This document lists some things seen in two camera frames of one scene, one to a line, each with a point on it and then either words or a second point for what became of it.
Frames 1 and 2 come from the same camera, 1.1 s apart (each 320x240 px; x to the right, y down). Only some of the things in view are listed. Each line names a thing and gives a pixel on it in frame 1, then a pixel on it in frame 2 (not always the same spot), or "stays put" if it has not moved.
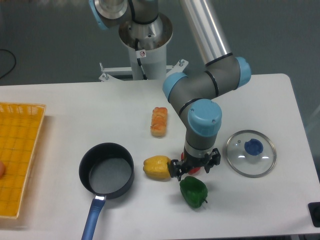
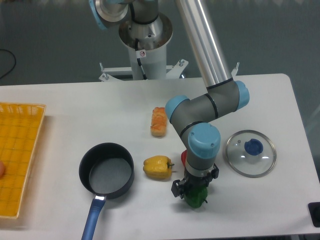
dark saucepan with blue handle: [107, 170] stays put
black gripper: [189, 162] to [179, 188]
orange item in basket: [2, 169] stays put
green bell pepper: [194, 191] stays put
